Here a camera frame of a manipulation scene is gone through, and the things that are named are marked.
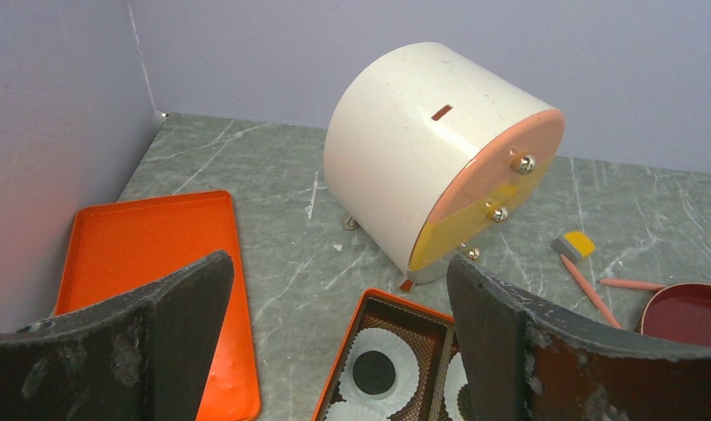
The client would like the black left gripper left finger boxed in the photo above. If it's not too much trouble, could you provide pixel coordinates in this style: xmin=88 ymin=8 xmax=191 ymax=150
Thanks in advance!
xmin=0 ymin=251 xmax=234 ymax=420

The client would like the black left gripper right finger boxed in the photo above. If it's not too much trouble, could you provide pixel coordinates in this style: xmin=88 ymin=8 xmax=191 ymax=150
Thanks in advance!
xmin=446 ymin=255 xmax=711 ymax=420

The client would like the black round cookie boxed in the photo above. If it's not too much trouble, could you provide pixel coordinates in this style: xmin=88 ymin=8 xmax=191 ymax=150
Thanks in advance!
xmin=352 ymin=351 xmax=396 ymax=396

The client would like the white paper cup back middle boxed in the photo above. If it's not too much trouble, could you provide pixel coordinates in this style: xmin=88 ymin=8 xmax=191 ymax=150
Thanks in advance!
xmin=444 ymin=353 xmax=474 ymax=420

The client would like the white paper cup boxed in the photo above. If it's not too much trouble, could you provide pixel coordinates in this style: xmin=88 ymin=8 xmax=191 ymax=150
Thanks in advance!
xmin=444 ymin=353 xmax=474 ymax=420
xmin=325 ymin=402 xmax=380 ymax=421
xmin=339 ymin=328 xmax=420 ymax=413

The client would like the pink chopstick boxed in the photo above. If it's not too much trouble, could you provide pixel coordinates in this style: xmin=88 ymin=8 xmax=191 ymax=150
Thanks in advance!
xmin=600 ymin=278 xmax=666 ymax=291
xmin=559 ymin=254 xmax=622 ymax=329

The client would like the orange tin lid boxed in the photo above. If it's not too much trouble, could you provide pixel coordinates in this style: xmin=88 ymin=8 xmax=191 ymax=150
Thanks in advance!
xmin=54 ymin=190 xmax=261 ymax=420

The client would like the white paper cup back left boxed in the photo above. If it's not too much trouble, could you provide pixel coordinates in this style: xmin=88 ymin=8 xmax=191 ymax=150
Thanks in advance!
xmin=339 ymin=328 xmax=420 ymax=413

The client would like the orange cookie tin box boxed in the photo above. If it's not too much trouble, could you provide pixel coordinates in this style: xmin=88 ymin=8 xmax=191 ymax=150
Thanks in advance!
xmin=312 ymin=289 xmax=478 ymax=420

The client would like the yellow grey eraser block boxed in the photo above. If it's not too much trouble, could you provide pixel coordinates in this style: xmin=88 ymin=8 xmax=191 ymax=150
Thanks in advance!
xmin=551 ymin=231 xmax=595 ymax=263

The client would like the red round plate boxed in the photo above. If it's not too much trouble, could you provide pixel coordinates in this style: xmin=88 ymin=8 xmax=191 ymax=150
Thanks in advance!
xmin=639 ymin=283 xmax=711 ymax=346

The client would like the white paper cup front left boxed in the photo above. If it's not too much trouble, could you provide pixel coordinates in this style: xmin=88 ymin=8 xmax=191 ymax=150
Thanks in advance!
xmin=325 ymin=402 xmax=380 ymax=421

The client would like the white round drawer cabinet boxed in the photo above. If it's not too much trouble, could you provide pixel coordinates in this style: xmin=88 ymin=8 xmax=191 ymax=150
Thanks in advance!
xmin=324 ymin=42 xmax=565 ymax=292

